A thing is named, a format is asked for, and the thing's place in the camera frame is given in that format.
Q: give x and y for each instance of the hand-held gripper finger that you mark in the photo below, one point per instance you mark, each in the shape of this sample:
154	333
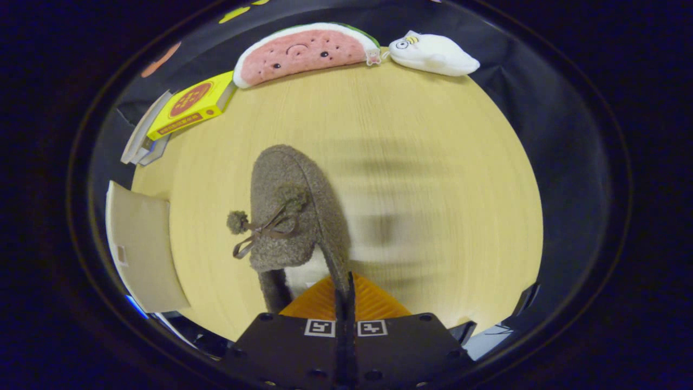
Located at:
351	346
340	346

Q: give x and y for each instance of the brown fuzzy slipper shoe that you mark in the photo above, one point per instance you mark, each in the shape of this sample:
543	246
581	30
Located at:
303	173

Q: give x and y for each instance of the beige fabric storage box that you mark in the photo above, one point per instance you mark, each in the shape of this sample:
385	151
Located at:
143	249

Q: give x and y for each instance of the black table clamp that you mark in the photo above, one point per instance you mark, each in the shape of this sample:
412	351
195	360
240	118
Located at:
529	298
463	331

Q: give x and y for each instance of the blue printed packet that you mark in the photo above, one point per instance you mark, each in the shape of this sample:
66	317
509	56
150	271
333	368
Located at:
136	307

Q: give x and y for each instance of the blue book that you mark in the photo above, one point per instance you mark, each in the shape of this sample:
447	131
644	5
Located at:
158	150

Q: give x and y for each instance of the yellow book with red circle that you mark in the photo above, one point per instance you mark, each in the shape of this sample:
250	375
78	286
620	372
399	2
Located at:
189	103

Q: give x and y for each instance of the watermelon slice plush toy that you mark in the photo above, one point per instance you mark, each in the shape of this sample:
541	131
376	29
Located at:
303	54

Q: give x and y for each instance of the white plush toy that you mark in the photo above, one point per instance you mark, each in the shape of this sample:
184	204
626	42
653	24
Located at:
438	54

